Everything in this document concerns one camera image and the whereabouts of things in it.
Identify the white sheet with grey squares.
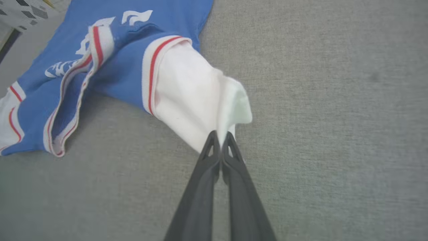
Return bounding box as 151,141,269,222
0,0,71,32

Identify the blue white red-striped shirt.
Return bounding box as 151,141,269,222
0,0,253,158

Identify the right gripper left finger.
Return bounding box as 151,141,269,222
164,131,222,241

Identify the grey fabric sofa seat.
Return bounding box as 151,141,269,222
0,0,428,241

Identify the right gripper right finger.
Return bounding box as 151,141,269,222
221,132,277,241

